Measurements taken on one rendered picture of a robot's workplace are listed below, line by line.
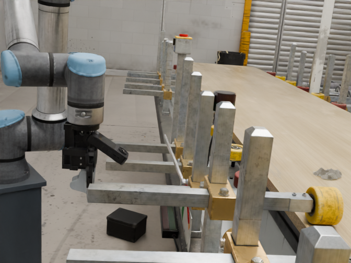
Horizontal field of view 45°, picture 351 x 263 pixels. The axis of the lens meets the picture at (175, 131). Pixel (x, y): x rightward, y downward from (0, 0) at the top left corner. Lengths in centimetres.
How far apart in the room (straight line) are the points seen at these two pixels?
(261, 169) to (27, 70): 69
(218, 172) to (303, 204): 19
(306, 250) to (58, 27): 139
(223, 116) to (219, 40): 830
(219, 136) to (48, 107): 102
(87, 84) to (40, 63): 16
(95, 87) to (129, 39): 794
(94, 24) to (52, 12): 733
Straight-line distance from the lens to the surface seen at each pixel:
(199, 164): 116
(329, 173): 128
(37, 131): 180
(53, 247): 255
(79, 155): 109
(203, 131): 113
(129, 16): 895
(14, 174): 184
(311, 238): 42
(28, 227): 192
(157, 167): 138
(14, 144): 181
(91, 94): 104
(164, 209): 139
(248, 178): 64
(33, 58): 114
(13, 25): 129
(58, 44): 169
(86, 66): 103
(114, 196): 87
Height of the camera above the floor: 131
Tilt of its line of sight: 15 degrees down
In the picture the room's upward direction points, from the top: 5 degrees clockwise
